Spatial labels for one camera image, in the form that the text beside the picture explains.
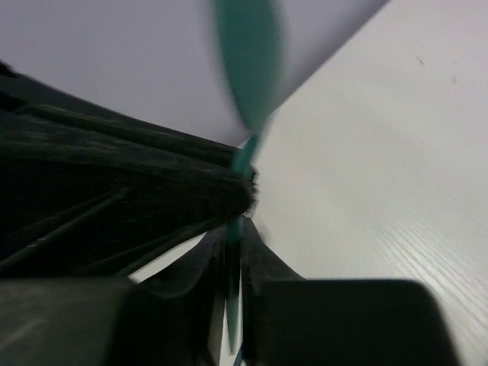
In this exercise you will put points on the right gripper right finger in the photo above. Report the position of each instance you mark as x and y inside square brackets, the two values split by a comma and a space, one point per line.
[267, 304]

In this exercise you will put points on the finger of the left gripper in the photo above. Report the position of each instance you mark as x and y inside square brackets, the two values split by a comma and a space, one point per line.
[86, 191]

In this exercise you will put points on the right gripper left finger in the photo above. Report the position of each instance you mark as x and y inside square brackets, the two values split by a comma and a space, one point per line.
[177, 314]

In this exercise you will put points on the teal plastic spoon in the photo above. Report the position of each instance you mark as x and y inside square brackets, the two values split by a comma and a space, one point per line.
[251, 50]

